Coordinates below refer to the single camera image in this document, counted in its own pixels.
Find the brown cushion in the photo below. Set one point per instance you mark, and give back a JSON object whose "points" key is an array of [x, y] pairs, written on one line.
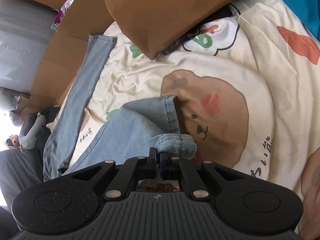
{"points": [[153, 25]]}

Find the cream bear print bedsheet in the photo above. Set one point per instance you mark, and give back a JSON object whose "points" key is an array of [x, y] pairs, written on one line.
{"points": [[247, 92]]}

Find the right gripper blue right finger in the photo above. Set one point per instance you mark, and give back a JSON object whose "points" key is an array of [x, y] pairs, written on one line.
{"points": [[182, 170]]}

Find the dark grey pillow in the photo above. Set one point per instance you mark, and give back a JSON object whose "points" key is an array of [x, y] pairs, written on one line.
{"points": [[20, 169]]}

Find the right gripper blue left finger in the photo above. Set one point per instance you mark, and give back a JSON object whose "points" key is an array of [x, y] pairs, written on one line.
{"points": [[130, 173]]}

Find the small teddy bear toy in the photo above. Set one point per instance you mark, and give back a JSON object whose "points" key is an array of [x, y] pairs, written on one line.
{"points": [[13, 142]]}

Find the blue denim pants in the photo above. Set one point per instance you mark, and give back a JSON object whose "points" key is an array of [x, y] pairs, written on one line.
{"points": [[135, 128]]}

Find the black garment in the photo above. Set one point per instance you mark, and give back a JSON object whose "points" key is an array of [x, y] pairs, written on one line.
{"points": [[49, 115]]}

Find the purple white refill pouch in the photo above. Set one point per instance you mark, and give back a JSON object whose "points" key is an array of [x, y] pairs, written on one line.
{"points": [[61, 14]]}

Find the grey wrapped mattress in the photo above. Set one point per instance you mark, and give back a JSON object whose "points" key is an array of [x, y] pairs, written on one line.
{"points": [[25, 34]]}

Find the grey neck pillow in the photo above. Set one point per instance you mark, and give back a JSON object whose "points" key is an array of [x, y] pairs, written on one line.
{"points": [[29, 131]]}

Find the brown cardboard sheet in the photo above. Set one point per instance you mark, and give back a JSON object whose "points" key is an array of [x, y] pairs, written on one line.
{"points": [[65, 52]]}

